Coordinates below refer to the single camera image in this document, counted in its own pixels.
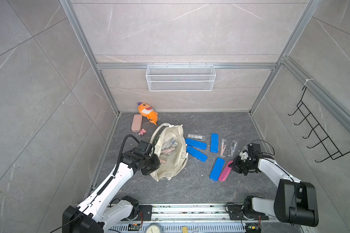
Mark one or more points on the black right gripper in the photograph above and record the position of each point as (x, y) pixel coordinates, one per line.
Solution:
(236, 165)

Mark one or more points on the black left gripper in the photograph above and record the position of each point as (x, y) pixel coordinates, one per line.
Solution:
(157, 164)

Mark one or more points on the beige canvas bag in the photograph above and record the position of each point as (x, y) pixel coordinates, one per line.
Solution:
(173, 163)

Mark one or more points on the blue compass set case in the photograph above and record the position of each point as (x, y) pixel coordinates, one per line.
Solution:
(214, 143)

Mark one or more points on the clear labelled compass case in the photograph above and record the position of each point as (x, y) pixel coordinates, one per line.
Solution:
(197, 137)

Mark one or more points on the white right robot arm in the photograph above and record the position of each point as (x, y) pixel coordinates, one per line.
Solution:
(295, 201)

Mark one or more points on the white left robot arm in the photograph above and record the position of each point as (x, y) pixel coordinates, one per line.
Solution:
(98, 213)

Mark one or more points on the clear plastic case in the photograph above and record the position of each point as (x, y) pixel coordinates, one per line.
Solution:
(169, 146)

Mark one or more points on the pink bear figurine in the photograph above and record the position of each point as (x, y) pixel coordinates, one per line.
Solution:
(142, 132)

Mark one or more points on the pink rectangular case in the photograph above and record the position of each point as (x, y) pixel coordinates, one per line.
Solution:
(137, 123)

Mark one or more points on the orange plush shark toy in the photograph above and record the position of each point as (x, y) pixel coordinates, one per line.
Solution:
(147, 111)

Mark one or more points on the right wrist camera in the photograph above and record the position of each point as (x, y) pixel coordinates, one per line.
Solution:
(254, 151)

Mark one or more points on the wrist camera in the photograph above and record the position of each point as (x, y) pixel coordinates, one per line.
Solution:
(144, 149)
(254, 151)

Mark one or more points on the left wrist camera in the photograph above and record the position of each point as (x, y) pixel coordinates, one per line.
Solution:
(144, 149)

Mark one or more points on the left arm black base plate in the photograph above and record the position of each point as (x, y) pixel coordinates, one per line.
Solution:
(143, 212)

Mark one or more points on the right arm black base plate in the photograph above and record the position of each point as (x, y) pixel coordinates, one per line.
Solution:
(235, 212)

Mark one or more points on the black wire hook rack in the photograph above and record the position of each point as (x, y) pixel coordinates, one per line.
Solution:
(333, 152)

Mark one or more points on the white wire mesh basket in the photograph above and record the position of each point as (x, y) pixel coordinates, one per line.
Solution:
(180, 77)

